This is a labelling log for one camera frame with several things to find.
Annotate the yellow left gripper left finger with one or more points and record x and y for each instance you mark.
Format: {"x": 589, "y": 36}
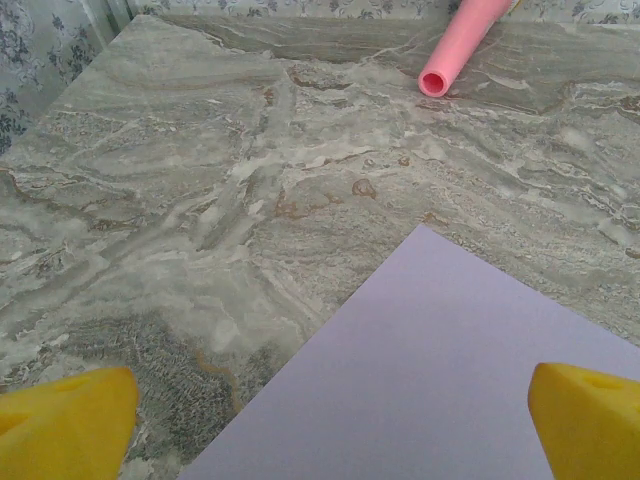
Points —
{"x": 65, "y": 425}

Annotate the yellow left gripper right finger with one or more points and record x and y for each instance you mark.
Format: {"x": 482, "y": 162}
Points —
{"x": 590, "y": 430}

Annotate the purple paper sheet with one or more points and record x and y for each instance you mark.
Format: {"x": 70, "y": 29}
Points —
{"x": 425, "y": 360}

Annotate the pink toy microphone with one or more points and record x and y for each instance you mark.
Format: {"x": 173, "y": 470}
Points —
{"x": 460, "y": 45}

